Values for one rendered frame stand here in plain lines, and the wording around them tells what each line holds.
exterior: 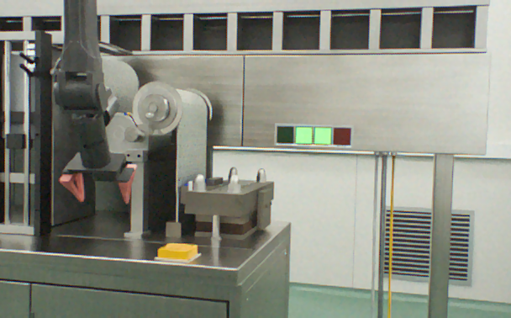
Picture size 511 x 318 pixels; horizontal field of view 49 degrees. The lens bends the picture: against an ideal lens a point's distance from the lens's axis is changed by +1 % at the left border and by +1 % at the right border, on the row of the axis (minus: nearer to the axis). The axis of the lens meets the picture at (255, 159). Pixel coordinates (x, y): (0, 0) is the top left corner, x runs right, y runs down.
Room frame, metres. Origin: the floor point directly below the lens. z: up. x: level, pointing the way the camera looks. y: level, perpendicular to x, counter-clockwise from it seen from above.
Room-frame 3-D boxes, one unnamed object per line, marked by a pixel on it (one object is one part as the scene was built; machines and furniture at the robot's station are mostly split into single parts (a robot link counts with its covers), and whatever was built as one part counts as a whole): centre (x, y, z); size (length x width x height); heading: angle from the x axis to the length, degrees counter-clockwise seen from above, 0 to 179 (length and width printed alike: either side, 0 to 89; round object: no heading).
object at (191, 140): (1.63, 0.19, 1.11); 0.23 x 0.01 x 0.18; 166
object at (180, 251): (1.26, 0.17, 0.91); 0.07 x 0.07 x 0.02; 76
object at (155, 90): (1.64, 0.25, 1.25); 0.26 x 0.12 x 0.12; 166
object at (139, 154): (1.50, 0.32, 1.05); 0.06 x 0.05 x 0.31; 166
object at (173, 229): (1.63, 0.19, 0.92); 0.28 x 0.04 x 0.04; 166
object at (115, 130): (1.68, 0.36, 1.18); 0.26 x 0.12 x 0.12; 166
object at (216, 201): (1.64, 0.06, 1.00); 0.40 x 0.16 x 0.06; 166
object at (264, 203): (1.63, -0.03, 0.97); 0.10 x 0.03 x 0.11; 166
